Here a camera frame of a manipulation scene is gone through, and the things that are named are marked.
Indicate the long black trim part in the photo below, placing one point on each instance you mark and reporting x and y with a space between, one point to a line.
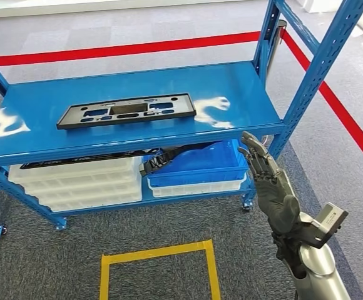
75 159

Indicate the yellow floor tape square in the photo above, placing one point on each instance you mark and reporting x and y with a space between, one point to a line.
156 251

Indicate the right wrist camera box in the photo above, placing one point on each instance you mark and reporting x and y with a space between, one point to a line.
331 217

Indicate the black plastic panel with cutouts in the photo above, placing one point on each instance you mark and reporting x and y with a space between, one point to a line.
183 105

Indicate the blue metal shelf rack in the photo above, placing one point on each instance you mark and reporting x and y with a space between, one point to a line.
75 87

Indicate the black ribbed bracket part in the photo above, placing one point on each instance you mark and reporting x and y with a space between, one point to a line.
156 163

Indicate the blue plastic bin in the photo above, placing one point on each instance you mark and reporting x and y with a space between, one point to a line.
200 174

